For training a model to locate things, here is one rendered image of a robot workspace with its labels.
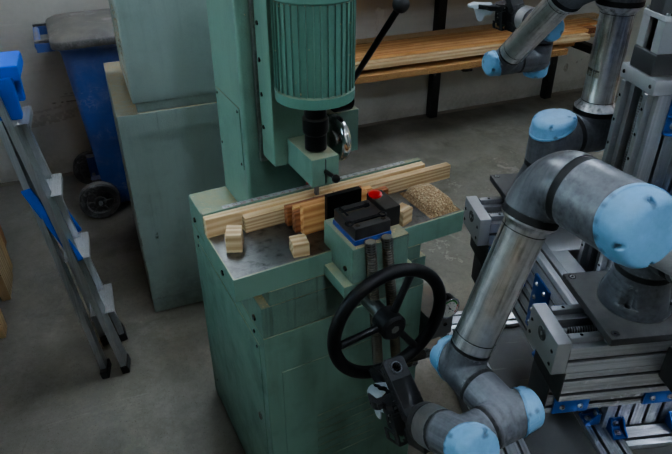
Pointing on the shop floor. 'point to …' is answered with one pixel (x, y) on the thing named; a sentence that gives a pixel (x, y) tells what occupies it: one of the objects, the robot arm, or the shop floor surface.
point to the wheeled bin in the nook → (90, 102)
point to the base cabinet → (295, 377)
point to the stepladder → (57, 219)
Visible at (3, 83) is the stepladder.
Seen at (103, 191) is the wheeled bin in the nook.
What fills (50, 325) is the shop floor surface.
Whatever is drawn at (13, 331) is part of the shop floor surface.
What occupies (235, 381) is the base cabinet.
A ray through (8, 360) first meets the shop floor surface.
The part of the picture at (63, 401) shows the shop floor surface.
